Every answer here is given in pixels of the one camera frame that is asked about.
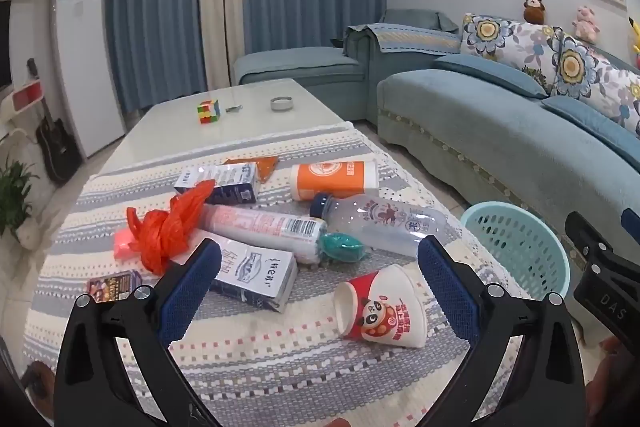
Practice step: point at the striped woven tablecloth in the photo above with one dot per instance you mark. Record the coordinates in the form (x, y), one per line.
(300, 382)

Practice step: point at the pink small object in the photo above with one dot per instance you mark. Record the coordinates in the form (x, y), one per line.
(121, 247)

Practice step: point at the small dark snack box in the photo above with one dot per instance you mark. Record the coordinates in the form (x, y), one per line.
(112, 286)

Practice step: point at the colourful puzzle cube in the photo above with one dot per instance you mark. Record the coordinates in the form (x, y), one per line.
(209, 112)

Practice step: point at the pink pig plush toy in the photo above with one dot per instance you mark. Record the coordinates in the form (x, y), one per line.
(586, 24)

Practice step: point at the floral cushion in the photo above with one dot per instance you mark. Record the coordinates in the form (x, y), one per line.
(510, 47)
(595, 72)

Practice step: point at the yellow plush toy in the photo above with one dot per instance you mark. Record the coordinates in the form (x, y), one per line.
(636, 42)

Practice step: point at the orange paper cup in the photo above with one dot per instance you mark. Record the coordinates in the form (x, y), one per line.
(335, 179)

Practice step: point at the metal keys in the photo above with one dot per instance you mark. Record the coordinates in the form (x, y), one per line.
(235, 108)

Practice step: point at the blue cushion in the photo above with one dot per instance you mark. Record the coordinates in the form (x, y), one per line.
(490, 74)
(595, 127)

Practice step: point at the orange foil packet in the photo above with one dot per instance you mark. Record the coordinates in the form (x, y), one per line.
(262, 166)

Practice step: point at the teal plastic basket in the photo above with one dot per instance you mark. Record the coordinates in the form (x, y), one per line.
(520, 252)

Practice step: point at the clear tube bottle teal cap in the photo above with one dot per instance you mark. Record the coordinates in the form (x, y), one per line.
(270, 229)

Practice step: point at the blue patterned armrest cover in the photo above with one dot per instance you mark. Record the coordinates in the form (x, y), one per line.
(405, 38)

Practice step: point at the orange plastic bag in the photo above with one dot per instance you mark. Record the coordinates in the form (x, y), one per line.
(165, 232)

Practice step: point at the brown monkey plush toy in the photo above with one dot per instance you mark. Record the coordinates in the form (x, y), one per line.
(533, 11)

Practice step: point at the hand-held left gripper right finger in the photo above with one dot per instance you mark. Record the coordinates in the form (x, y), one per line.
(445, 287)

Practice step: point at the green potted plant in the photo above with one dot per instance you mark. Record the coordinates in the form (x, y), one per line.
(15, 197)

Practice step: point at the white refrigerator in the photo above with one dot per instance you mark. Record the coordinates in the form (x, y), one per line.
(85, 57)

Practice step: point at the blue-green sectional sofa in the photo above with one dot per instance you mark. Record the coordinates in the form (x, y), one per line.
(500, 142)

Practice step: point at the black acoustic guitar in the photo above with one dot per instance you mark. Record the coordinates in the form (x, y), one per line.
(57, 142)

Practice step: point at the brown round object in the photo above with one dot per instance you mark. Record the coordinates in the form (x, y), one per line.
(39, 384)

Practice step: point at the clear plastic bottle blue cap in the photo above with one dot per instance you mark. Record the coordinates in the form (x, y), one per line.
(385, 224)

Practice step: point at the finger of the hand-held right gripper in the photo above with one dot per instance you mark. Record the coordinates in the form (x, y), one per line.
(632, 221)
(582, 234)

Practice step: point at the person's right hand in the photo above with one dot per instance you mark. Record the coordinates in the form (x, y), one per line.
(614, 348)

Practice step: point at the red white panda paper cup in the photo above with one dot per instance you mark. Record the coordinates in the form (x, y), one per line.
(385, 312)

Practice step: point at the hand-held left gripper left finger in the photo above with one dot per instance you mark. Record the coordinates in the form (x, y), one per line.
(192, 292)

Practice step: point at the black television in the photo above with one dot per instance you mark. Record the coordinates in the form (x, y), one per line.
(4, 44)

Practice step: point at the white blue milk carton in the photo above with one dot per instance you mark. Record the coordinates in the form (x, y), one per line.
(255, 274)

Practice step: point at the dark blue milk carton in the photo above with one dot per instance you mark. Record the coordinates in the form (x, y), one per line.
(230, 184)

